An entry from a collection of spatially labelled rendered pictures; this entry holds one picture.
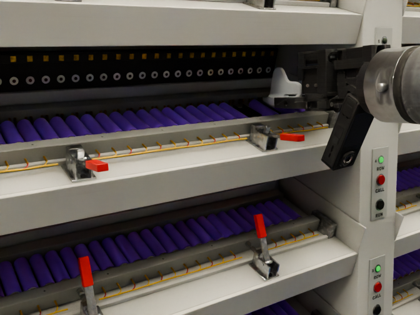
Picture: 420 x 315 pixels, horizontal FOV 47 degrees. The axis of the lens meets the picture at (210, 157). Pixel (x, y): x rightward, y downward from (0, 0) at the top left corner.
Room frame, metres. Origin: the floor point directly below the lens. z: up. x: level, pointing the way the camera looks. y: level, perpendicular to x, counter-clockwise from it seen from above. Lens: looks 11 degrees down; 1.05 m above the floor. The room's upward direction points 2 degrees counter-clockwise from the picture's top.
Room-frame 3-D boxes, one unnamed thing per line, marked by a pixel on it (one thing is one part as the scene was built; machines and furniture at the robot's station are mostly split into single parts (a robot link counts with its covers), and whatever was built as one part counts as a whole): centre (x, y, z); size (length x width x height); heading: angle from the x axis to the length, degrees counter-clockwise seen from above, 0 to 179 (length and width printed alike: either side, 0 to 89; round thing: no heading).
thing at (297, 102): (0.69, -0.13, 1.00); 0.09 x 0.05 x 0.02; 40
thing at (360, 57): (0.66, -0.19, 1.03); 0.12 x 0.08 x 0.09; 32
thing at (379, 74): (0.58, -0.23, 1.02); 0.10 x 0.05 x 0.09; 122
